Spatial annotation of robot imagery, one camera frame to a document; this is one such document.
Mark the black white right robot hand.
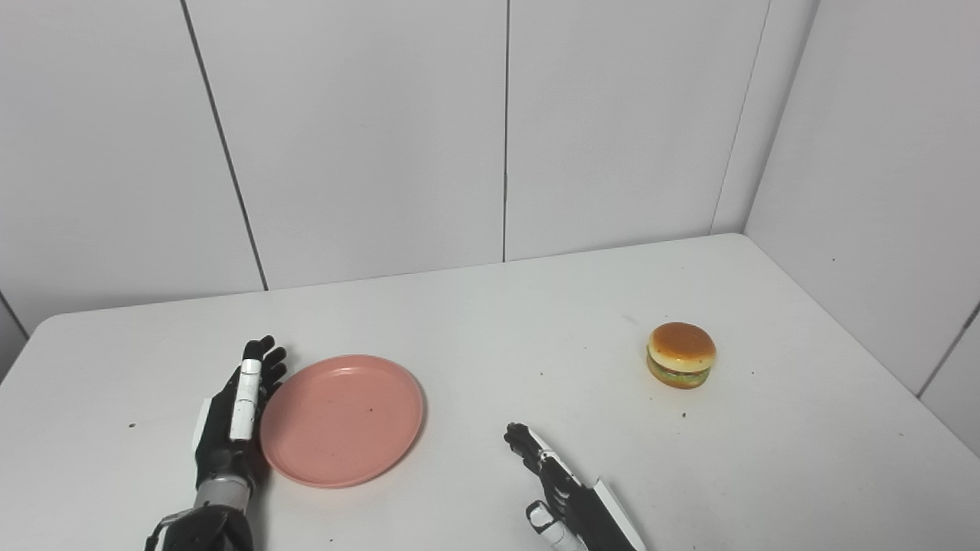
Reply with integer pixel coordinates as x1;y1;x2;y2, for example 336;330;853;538
503;422;648;551

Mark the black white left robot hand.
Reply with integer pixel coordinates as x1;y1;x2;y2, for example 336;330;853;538
191;335;288;491

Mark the pink round plate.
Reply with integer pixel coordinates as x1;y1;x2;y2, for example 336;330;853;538
259;354;426;489

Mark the toy hamburger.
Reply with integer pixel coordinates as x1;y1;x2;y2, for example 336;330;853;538
646;321;717;390

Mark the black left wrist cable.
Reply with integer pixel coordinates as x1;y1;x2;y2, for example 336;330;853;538
145;511;198;551

